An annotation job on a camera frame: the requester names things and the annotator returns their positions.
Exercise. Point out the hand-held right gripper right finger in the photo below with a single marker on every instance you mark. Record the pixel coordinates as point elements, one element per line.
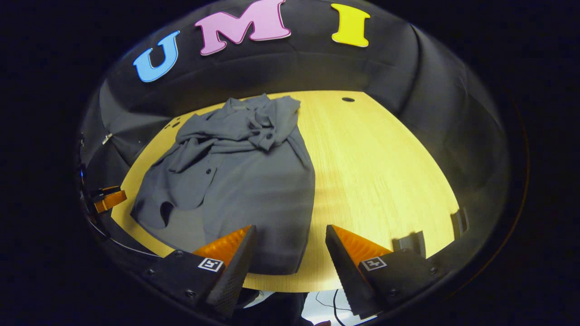
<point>346,271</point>

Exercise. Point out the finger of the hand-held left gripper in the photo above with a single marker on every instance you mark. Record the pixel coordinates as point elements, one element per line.
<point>106,192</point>
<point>111,201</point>

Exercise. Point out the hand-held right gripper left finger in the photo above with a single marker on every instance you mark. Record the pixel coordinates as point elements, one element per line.
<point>233,276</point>

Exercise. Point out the grey button shirt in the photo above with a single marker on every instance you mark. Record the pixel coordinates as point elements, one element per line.
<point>253,190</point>

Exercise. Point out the small silver clip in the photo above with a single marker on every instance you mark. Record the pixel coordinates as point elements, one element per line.
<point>107,139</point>

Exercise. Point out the black backdrop cloth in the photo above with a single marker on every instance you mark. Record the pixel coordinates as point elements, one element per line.
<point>317,68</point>

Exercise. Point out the grey table edge bracket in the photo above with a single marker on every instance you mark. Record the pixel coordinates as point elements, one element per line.
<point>460,222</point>
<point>414,244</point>

